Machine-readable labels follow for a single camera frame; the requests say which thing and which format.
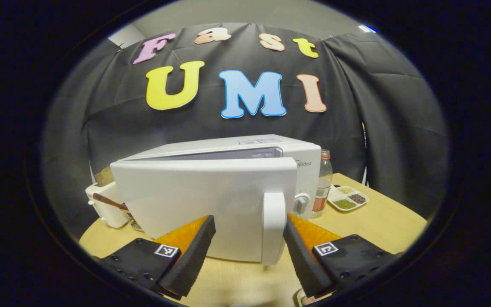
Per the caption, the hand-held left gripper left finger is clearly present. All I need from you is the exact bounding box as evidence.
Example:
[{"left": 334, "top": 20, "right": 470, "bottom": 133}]
[{"left": 99, "top": 215, "right": 217, "bottom": 300}]

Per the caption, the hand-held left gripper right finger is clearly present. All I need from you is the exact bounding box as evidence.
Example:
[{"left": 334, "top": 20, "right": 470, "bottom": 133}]
[{"left": 283, "top": 213, "right": 401, "bottom": 299}]

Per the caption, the white microwave oven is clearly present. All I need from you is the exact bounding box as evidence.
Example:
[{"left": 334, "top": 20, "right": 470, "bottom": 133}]
[{"left": 110, "top": 135, "right": 322, "bottom": 266}]

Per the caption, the white rectangular dish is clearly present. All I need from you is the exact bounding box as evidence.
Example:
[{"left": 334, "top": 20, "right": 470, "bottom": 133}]
[{"left": 297, "top": 289, "right": 334, "bottom": 306}]

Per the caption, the small metal utensil holder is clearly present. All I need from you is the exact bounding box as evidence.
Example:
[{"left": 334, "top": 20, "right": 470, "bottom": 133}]
[{"left": 122, "top": 209, "right": 144, "bottom": 232}]

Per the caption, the white divided seasoning tray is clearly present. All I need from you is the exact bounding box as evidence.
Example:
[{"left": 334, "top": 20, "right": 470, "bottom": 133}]
[{"left": 327, "top": 184, "right": 369, "bottom": 212}]

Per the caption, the white toaster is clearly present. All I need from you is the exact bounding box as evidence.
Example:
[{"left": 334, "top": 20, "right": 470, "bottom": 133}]
[{"left": 85, "top": 181, "right": 129, "bottom": 229}]

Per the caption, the wooden spoon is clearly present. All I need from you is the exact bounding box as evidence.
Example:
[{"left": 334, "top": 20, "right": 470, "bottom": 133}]
[{"left": 92, "top": 193, "right": 129, "bottom": 211}]

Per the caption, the brown toast slice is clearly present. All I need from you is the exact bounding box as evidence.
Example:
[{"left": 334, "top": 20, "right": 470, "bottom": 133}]
[{"left": 94, "top": 167, "right": 116, "bottom": 187}]

